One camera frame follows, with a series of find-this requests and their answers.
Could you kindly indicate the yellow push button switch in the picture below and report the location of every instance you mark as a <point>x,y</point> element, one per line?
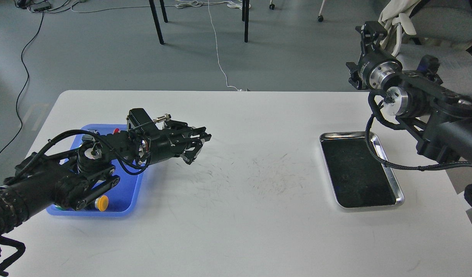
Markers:
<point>101,203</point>

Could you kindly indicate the black table leg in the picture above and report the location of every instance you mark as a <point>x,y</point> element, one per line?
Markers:
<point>245,18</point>
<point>156,18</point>

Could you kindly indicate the beige jacket on chair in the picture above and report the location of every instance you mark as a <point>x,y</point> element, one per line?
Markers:
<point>395,18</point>

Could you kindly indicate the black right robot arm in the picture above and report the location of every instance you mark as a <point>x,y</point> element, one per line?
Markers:
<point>415,101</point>

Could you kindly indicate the grey office chair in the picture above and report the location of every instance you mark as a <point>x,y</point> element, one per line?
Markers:
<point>444,30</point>

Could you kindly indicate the black table leg right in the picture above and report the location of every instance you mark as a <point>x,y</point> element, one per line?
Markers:
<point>245,18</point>

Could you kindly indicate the black power strip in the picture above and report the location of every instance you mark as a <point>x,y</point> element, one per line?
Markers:
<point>39,7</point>

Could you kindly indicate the black table leg left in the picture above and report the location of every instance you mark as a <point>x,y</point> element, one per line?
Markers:
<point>156,18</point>

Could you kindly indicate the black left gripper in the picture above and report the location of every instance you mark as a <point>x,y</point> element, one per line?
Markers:
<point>177,139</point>

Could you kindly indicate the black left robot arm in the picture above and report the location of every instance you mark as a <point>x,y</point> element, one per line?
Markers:
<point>75,168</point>

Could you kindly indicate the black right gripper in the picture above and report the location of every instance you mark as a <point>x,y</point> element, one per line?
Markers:
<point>376,66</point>

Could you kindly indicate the blue plastic tray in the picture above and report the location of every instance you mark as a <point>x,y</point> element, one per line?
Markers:
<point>122,198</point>

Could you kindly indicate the steel tray with black mat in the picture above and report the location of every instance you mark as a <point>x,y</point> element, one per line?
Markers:
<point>358,180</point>

